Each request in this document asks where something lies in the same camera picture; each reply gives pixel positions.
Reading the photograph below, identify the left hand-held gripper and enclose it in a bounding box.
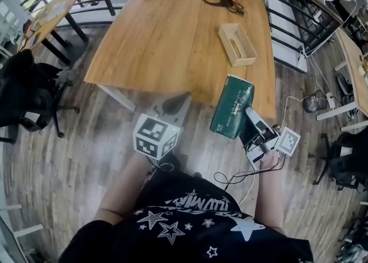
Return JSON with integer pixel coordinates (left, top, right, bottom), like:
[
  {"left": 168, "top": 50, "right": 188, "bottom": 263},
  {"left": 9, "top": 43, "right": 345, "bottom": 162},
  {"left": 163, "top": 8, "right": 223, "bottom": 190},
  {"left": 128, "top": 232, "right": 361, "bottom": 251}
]
[{"left": 132, "top": 92, "right": 193, "bottom": 159}]

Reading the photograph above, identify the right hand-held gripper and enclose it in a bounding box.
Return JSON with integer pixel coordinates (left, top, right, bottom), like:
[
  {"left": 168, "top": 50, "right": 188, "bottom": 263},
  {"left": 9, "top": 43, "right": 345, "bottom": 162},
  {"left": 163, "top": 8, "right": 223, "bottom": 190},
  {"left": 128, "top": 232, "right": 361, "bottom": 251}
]
[{"left": 243, "top": 106, "right": 301, "bottom": 170}]

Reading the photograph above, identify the green tissue pack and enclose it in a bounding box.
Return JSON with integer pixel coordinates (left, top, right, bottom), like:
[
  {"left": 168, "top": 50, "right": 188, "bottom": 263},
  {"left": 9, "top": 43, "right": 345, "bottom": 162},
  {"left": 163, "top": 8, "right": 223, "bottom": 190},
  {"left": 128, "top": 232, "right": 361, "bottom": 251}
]
[{"left": 209, "top": 74, "right": 256, "bottom": 139}]

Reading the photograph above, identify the wooden tray box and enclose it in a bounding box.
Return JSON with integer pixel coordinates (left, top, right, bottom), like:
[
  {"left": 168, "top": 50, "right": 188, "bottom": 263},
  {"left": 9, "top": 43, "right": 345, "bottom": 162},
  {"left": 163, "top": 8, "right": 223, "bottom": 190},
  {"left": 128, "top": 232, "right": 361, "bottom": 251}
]
[{"left": 217, "top": 22, "right": 258, "bottom": 68}]

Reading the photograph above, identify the person's left forearm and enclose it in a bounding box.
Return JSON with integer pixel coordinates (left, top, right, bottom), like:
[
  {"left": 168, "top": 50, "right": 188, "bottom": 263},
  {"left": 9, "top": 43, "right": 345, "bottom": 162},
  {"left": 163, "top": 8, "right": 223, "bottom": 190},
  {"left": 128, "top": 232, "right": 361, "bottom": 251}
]
[{"left": 93, "top": 152, "right": 156, "bottom": 224}]

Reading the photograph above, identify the person's right forearm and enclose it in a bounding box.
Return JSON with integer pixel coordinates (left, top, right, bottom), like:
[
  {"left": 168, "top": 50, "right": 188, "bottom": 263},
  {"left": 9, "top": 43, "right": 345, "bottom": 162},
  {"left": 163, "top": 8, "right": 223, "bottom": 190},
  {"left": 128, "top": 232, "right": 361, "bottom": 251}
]
[{"left": 254, "top": 152, "right": 285, "bottom": 234}]

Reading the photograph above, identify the black shoe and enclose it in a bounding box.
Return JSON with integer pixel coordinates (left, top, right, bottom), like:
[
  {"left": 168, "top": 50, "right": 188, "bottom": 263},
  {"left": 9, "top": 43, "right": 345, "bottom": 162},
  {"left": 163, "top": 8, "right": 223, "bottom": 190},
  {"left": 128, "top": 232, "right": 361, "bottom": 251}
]
[{"left": 160, "top": 152, "right": 182, "bottom": 172}]

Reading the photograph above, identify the wooden table with white legs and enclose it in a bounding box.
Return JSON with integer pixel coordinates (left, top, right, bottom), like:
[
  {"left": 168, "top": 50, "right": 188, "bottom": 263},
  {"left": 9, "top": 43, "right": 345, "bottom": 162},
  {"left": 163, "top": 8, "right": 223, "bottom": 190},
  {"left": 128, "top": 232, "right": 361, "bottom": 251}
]
[{"left": 83, "top": 0, "right": 277, "bottom": 120}]

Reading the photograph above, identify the white power strip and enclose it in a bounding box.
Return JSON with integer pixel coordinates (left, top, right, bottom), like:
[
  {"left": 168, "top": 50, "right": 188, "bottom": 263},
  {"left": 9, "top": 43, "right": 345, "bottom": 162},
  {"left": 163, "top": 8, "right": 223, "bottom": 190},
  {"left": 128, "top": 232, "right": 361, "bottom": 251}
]
[{"left": 324, "top": 92, "right": 336, "bottom": 109}]

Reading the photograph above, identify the black office chair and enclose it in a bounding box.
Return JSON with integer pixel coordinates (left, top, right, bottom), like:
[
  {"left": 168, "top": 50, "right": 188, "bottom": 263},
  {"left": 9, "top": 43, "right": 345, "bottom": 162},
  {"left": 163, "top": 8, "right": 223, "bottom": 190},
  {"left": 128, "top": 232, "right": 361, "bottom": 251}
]
[
  {"left": 313, "top": 132, "right": 368, "bottom": 190},
  {"left": 0, "top": 48, "right": 81, "bottom": 144}
]

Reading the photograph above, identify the black star print shirt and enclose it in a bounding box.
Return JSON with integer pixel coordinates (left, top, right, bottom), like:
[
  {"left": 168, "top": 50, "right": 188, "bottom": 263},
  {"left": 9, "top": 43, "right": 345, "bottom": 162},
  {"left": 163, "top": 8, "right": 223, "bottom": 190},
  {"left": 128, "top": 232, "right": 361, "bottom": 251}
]
[{"left": 59, "top": 169, "right": 314, "bottom": 263}]

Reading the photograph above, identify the round wooden table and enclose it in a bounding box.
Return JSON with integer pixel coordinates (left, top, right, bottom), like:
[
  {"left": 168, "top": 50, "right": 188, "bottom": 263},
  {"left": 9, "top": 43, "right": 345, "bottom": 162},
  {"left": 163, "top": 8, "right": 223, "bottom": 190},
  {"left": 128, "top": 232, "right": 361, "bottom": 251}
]
[{"left": 17, "top": 0, "right": 89, "bottom": 66}]

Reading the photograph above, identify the dark tablet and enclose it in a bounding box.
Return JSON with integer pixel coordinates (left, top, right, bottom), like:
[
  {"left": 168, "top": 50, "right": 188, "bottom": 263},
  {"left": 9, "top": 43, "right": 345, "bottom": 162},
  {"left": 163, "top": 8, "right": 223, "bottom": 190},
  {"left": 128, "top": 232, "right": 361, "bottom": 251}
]
[{"left": 27, "top": 33, "right": 41, "bottom": 47}]

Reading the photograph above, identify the white floor cable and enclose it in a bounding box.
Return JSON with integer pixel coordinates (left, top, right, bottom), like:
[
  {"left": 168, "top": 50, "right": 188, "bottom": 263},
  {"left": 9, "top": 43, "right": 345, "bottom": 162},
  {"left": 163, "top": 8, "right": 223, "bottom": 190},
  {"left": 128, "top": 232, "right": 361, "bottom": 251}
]
[{"left": 277, "top": 96, "right": 305, "bottom": 130}]

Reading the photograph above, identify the black wire waste bin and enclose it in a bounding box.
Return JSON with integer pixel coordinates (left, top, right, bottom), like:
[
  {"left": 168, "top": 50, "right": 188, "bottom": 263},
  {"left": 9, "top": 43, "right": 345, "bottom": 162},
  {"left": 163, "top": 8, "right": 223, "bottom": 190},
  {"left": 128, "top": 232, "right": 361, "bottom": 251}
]
[{"left": 303, "top": 90, "right": 327, "bottom": 113}]

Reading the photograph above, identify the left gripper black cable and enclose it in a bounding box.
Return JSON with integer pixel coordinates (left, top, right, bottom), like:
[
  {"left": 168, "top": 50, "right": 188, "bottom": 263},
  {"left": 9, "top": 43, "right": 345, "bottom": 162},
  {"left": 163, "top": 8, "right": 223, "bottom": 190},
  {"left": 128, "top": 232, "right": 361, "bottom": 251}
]
[{"left": 142, "top": 162, "right": 175, "bottom": 188}]

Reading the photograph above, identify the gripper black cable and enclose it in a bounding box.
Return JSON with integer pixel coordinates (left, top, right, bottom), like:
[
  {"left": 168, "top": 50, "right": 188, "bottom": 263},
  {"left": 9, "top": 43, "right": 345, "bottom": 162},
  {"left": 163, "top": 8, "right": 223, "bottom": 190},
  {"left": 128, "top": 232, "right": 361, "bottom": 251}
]
[
  {"left": 142, "top": 162, "right": 175, "bottom": 188},
  {"left": 214, "top": 152, "right": 285, "bottom": 190}
]

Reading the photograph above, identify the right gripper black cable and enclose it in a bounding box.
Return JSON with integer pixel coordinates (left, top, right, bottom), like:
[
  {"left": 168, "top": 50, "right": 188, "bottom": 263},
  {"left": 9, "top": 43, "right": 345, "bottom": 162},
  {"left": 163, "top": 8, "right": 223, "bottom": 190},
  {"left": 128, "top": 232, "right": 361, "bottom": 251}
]
[{"left": 214, "top": 152, "right": 285, "bottom": 190}]

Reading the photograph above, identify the coiled black cable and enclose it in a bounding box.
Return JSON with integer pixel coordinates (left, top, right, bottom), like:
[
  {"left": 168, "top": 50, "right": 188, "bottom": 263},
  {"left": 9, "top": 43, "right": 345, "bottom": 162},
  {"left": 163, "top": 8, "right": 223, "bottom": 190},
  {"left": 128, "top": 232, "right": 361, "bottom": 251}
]
[{"left": 202, "top": 0, "right": 245, "bottom": 17}]

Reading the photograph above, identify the wooden desk with white frame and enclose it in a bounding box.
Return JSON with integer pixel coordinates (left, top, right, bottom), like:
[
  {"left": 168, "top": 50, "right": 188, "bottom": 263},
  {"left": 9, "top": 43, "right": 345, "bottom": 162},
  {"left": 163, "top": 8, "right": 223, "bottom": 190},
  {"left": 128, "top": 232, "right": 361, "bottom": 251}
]
[{"left": 316, "top": 27, "right": 368, "bottom": 132}]

